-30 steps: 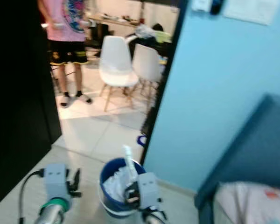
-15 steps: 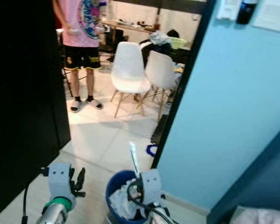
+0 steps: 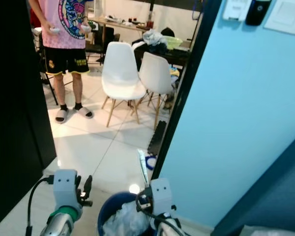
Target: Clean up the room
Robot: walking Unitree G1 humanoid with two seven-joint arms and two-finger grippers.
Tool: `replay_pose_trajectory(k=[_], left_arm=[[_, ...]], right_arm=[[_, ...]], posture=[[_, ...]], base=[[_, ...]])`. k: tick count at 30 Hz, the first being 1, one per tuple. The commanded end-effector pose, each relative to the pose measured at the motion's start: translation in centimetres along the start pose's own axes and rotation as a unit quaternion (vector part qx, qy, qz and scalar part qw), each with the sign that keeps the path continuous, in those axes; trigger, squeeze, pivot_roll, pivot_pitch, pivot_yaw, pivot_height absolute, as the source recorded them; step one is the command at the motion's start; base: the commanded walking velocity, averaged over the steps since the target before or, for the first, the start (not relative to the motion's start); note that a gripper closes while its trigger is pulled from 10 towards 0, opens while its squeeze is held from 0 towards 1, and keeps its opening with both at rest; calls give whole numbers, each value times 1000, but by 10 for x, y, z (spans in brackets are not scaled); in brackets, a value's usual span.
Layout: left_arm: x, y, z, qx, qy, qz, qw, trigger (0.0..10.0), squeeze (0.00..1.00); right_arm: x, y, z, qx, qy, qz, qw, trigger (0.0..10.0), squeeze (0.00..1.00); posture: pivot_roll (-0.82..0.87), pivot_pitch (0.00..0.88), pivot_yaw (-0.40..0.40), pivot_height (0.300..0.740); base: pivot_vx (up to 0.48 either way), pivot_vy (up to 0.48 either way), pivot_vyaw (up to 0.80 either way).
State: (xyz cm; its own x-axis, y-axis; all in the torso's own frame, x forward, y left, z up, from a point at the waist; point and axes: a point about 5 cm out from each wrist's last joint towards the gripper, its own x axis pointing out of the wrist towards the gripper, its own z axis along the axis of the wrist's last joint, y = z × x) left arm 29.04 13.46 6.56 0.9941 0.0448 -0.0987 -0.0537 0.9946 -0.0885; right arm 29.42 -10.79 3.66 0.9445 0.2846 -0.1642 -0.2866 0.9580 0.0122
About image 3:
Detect white squeeze tube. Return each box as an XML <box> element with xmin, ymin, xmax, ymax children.
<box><xmin>137</xmin><ymin>149</ymin><xmax>150</xmax><ymax>187</ymax></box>

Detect blue plastic bucket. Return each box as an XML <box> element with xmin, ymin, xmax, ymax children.
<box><xmin>97</xmin><ymin>192</ymin><xmax>160</xmax><ymax>236</ymax></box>

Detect crumpled white plastic bag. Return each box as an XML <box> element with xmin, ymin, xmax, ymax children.
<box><xmin>102</xmin><ymin>201</ymin><xmax>150</xmax><ymax>236</ymax></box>

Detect black foam floor mat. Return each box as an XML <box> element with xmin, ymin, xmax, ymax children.
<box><xmin>147</xmin><ymin>119</ymin><xmax>168</xmax><ymax>155</ymax></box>

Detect white shell chair wooden legs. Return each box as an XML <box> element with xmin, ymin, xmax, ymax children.
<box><xmin>138</xmin><ymin>52</ymin><xmax>175</xmax><ymax>131</ymax></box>
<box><xmin>101</xmin><ymin>42</ymin><xmax>147</xmax><ymax>127</ymax></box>

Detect black table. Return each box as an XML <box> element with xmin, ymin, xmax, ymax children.
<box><xmin>133</xmin><ymin>42</ymin><xmax>197</xmax><ymax>67</ymax></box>

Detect person in pink shirt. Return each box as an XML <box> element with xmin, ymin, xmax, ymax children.
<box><xmin>29</xmin><ymin>0</ymin><xmax>95</xmax><ymax>123</ymax></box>

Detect grey clothes pile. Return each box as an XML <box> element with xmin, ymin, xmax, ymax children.
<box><xmin>143</xmin><ymin>29</ymin><xmax>168</xmax><ymax>47</ymax></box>

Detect green plastic basket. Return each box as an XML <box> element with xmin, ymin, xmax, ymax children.
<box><xmin>162</xmin><ymin>36</ymin><xmax>183</xmax><ymax>50</ymax></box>

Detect wooden desk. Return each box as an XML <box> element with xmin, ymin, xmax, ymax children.
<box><xmin>88</xmin><ymin>17</ymin><xmax>148</xmax><ymax>55</ymax></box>

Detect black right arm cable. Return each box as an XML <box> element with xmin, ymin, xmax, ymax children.
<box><xmin>135</xmin><ymin>194</ymin><xmax>190</xmax><ymax>236</ymax></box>

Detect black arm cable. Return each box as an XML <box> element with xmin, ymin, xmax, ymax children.
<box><xmin>26</xmin><ymin>176</ymin><xmax>57</xmax><ymax>236</ymax></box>
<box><xmin>135</xmin><ymin>194</ymin><xmax>190</xmax><ymax>236</ymax></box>

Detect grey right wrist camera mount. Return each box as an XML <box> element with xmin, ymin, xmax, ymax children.
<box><xmin>150</xmin><ymin>178</ymin><xmax>174</xmax><ymax>217</ymax></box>

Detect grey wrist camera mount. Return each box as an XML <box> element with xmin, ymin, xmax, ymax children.
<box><xmin>150</xmin><ymin>178</ymin><xmax>174</xmax><ymax>217</ymax></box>
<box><xmin>53</xmin><ymin>170</ymin><xmax>80</xmax><ymax>209</ymax></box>

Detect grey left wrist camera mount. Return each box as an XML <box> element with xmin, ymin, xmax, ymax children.
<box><xmin>53</xmin><ymin>170</ymin><xmax>80</xmax><ymax>209</ymax></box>

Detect blue ring shaped item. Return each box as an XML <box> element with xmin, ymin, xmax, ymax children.
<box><xmin>145</xmin><ymin>155</ymin><xmax>157</xmax><ymax>170</ymax></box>

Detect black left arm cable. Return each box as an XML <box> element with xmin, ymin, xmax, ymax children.
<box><xmin>26</xmin><ymin>176</ymin><xmax>57</xmax><ymax>236</ymax></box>

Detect black door frame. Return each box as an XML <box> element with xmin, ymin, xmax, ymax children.
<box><xmin>150</xmin><ymin>0</ymin><xmax>223</xmax><ymax>180</ymax></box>

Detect white wall switch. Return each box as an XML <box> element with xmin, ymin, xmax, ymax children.
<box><xmin>222</xmin><ymin>0</ymin><xmax>251</xmax><ymax>21</ymax></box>

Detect black wall device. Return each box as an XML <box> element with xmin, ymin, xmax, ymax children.
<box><xmin>245</xmin><ymin>0</ymin><xmax>273</xmax><ymax>26</ymax></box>

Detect white wall panel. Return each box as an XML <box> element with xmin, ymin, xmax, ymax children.
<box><xmin>263</xmin><ymin>0</ymin><xmax>295</xmax><ymax>37</ymax></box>

